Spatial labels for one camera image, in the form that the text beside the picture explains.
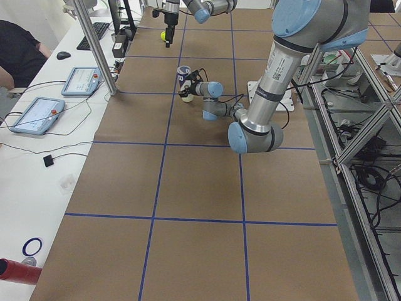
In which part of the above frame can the black rectangular box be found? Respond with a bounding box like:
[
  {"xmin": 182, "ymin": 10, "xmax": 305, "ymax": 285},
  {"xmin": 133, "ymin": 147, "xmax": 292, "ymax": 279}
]
[{"xmin": 112, "ymin": 34, "xmax": 128, "ymax": 58}]

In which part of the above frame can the near blue teach pendant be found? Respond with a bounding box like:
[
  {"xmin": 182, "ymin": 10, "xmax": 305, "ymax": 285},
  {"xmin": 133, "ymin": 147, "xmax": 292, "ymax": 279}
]
[{"xmin": 9, "ymin": 97, "xmax": 65, "ymax": 135}]

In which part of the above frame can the blue teach pendant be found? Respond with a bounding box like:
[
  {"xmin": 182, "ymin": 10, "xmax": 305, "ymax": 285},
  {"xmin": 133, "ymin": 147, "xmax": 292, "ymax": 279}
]
[
  {"xmin": 9, "ymin": 97, "xmax": 65, "ymax": 135},
  {"xmin": 61, "ymin": 66, "xmax": 102, "ymax": 97}
]

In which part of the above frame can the seated person in black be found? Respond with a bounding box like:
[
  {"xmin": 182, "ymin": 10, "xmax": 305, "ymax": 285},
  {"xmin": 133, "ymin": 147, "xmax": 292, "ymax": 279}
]
[{"xmin": 1, "ymin": 20, "xmax": 52, "ymax": 90}]

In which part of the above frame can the clear tennis ball can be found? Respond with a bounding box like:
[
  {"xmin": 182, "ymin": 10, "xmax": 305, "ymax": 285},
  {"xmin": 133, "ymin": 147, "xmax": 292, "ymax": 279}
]
[{"xmin": 177, "ymin": 65, "xmax": 194, "ymax": 103}]

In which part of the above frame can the red cylinder bottle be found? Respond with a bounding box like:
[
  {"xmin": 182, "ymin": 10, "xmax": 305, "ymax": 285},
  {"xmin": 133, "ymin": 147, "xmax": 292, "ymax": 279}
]
[{"xmin": 1, "ymin": 258, "xmax": 42, "ymax": 285}]

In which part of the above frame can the aluminium frame post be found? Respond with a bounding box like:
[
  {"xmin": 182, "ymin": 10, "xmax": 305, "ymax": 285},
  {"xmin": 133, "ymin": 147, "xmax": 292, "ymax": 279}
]
[{"xmin": 73, "ymin": 0, "xmax": 117, "ymax": 96}]

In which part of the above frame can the far blue teach pendant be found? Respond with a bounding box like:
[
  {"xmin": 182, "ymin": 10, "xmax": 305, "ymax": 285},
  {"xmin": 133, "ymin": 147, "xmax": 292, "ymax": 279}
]
[{"xmin": 61, "ymin": 66, "xmax": 102, "ymax": 97}]

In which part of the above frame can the aluminium side frame rack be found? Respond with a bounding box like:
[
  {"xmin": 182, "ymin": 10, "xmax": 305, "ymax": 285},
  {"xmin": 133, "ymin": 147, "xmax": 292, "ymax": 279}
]
[{"xmin": 308, "ymin": 12, "xmax": 401, "ymax": 301}]

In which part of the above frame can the black computer mouse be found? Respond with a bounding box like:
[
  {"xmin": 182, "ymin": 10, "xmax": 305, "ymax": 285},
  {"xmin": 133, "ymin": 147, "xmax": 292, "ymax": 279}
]
[{"xmin": 56, "ymin": 51, "xmax": 71, "ymax": 60}]

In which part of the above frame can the black keyboard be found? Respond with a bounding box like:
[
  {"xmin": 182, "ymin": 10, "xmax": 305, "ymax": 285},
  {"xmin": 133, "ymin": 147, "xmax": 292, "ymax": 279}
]
[{"xmin": 76, "ymin": 21, "xmax": 111, "ymax": 51}]

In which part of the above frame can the blue tape ring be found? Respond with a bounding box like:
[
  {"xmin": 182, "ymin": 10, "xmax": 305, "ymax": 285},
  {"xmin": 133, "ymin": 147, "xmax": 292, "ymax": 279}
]
[{"xmin": 23, "ymin": 237, "xmax": 43, "ymax": 256}]

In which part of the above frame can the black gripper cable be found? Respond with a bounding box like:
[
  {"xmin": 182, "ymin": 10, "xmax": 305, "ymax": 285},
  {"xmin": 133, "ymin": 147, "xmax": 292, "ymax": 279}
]
[{"xmin": 197, "ymin": 68, "xmax": 291, "ymax": 130}]

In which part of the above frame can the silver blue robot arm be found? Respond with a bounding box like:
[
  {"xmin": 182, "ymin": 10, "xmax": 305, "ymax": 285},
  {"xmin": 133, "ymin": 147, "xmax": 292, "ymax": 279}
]
[
  {"xmin": 227, "ymin": 1, "xmax": 370, "ymax": 154},
  {"xmin": 152, "ymin": 0, "xmax": 237, "ymax": 48}
]

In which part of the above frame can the small black square pad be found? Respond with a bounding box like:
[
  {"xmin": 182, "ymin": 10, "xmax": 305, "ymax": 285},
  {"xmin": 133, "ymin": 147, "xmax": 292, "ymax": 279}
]
[{"xmin": 43, "ymin": 155, "xmax": 54, "ymax": 167}]

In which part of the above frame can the black monitor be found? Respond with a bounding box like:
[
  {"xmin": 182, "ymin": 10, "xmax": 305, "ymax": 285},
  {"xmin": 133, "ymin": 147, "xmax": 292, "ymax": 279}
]
[{"xmin": 108, "ymin": 0, "xmax": 137, "ymax": 38}]

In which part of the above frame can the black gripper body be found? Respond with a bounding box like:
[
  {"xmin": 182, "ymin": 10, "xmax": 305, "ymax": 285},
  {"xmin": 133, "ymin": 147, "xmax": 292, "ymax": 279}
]
[
  {"xmin": 152, "ymin": 8, "xmax": 179, "ymax": 43},
  {"xmin": 184, "ymin": 70, "xmax": 204, "ymax": 97}
]

